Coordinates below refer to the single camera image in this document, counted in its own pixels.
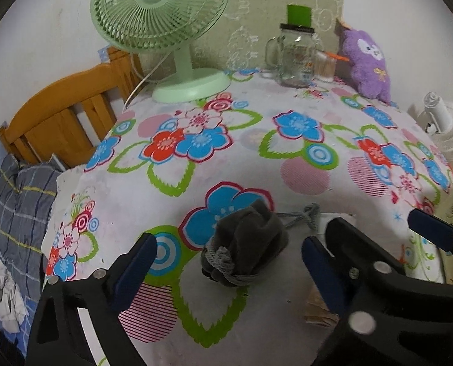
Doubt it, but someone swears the glass mug jar green lid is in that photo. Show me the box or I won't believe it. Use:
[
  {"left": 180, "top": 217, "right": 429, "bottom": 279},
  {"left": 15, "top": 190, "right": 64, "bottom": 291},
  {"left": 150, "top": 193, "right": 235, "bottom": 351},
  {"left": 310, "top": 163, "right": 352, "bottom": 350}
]
[{"left": 265, "top": 4, "right": 324, "bottom": 88}]

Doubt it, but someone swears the green patterned wall board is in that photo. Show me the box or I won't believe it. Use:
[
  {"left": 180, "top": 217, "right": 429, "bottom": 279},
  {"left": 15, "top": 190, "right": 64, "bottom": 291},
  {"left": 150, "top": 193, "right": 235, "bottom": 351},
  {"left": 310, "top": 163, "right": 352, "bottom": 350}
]
[{"left": 139, "top": 0, "right": 345, "bottom": 81}]

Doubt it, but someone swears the white bedding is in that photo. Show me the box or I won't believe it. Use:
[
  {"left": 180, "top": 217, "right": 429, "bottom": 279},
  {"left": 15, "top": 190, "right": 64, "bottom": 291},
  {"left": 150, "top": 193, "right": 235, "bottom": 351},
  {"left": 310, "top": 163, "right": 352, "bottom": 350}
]
[{"left": 55, "top": 162, "right": 88, "bottom": 199}]

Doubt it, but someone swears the floral tablecloth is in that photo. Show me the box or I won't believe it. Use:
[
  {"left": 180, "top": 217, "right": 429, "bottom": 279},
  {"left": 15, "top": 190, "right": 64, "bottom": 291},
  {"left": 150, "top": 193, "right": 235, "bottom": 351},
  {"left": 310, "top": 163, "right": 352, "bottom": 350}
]
[{"left": 41, "top": 66, "right": 453, "bottom": 366}]

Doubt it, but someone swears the wooden bed headboard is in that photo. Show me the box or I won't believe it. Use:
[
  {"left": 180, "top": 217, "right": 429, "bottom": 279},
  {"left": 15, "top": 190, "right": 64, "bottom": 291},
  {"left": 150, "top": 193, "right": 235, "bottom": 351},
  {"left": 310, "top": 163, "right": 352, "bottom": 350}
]
[{"left": 0, "top": 48, "right": 143, "bottom": 168}]

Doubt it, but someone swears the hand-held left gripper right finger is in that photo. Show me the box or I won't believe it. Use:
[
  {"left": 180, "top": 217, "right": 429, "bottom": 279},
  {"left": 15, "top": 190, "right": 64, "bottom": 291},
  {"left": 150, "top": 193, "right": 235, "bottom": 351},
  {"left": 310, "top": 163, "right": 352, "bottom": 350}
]
[{"left": 301, "top": 217, "right": 453, "bottom": 366}]

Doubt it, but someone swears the beige cloth item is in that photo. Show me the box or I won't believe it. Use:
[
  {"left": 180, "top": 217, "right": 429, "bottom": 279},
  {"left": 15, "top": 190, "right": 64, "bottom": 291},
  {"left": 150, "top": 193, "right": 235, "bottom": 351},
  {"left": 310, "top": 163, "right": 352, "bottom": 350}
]
[{"left": 305, "top": 286, "right": 342, "bottom": 328}]

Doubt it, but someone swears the blue bed sheet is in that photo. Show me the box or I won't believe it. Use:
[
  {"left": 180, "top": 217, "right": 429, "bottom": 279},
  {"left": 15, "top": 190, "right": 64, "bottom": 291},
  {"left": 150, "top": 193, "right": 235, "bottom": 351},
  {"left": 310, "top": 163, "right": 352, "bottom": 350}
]
[{"left": 0, "top": 183, "right": 48, "bottom": 366}]

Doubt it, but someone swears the white crumpled cloth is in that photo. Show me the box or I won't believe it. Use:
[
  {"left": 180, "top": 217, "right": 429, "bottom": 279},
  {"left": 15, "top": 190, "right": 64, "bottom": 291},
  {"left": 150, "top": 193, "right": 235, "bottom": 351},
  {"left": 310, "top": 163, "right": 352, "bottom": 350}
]
[{"left": 0, "top": 261, "right": 29, "bottom": 332}]

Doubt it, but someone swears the white fan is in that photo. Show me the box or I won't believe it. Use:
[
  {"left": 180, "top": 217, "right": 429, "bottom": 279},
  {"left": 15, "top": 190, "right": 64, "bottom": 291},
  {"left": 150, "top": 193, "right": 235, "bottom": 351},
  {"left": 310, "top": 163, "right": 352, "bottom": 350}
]
[{"left": 408, "top": 91, "right": 453, "bottom": 163}]

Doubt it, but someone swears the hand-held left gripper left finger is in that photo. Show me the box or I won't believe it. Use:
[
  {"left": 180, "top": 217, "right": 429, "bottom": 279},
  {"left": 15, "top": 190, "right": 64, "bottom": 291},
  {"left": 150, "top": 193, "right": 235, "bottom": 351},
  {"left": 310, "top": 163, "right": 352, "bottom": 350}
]
[{"left": 26, "top": 232, "right": 158, "bottom": 366}]

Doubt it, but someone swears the white fan cable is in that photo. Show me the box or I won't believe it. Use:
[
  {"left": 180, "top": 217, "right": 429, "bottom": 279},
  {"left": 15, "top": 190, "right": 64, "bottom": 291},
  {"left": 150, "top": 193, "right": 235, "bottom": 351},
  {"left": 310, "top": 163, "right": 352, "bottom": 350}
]
[{"left": 124, "top": 51, "right": 174, "bottom": 107}]

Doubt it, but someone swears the toothpick jar orange lid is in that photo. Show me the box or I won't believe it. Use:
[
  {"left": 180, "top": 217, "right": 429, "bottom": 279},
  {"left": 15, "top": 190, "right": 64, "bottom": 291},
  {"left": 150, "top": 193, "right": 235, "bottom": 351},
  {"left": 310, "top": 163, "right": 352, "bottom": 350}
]
[{"left": 314, "top": 49, "right": 349, "bottom": 83}]

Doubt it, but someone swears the grey drawstring pouch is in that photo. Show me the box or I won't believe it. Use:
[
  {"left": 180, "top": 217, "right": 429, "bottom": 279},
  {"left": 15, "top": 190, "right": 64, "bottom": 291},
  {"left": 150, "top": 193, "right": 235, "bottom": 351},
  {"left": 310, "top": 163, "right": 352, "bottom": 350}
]
[{"left": 200, "top": 199, "right": 322, "bottom": 287}]

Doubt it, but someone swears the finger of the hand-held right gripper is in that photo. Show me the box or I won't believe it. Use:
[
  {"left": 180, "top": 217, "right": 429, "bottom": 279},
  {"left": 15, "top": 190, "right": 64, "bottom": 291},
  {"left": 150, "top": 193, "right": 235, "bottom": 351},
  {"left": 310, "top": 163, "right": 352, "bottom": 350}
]
[{"left": 408, "top": 208, "right": 453, "bottom": 254}]

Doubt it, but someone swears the grey plaid pillow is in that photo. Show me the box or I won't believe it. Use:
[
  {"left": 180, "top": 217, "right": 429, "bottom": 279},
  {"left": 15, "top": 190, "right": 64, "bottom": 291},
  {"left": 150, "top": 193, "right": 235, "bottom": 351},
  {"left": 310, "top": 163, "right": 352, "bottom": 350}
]
[{"left": 0, "top": 154, "right": 65, "bottom": 290}]

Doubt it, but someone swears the purple plush rabbit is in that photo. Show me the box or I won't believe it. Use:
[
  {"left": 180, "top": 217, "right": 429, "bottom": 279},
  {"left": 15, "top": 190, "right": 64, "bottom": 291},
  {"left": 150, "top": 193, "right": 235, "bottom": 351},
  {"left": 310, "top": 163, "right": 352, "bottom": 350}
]
[{"left": 337, "top": 27, "right": 393, "bottom": 103}]

